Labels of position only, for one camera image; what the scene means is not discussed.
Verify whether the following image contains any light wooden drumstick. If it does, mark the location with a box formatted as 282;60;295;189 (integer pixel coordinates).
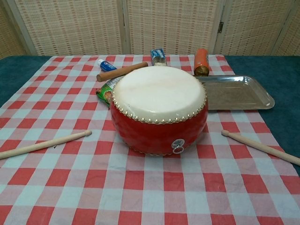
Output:
0;130;92;160
221;130;300;166

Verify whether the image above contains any red drum with white skin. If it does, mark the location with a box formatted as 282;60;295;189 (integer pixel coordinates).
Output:
110;66;209;158

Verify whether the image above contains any green silver snack packet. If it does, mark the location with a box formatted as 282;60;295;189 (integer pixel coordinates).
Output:
95;76;125;110

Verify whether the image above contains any brown wooden rolling pin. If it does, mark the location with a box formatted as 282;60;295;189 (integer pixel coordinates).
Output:
97;62;149;83

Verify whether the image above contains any blue cookie packet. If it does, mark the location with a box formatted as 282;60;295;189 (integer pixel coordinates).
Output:
150;48;168;67

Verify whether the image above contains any white blue toothpaste tube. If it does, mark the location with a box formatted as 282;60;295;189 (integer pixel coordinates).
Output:
97;59;118;72

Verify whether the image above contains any orange cylindrical can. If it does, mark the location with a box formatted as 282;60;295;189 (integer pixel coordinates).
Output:
194;48;210;77

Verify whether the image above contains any rectangular stainless steel tray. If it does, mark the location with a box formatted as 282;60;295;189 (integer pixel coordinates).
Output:
194;75;275;111

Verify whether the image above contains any red white checkered tablecloth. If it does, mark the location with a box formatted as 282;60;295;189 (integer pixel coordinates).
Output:
0;54;300;225

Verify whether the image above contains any woven beige folding screen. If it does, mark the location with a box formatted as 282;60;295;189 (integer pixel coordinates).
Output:
0;0;300;60

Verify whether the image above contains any teal table cover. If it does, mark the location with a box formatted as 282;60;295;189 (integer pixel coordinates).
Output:
0;55;300;178

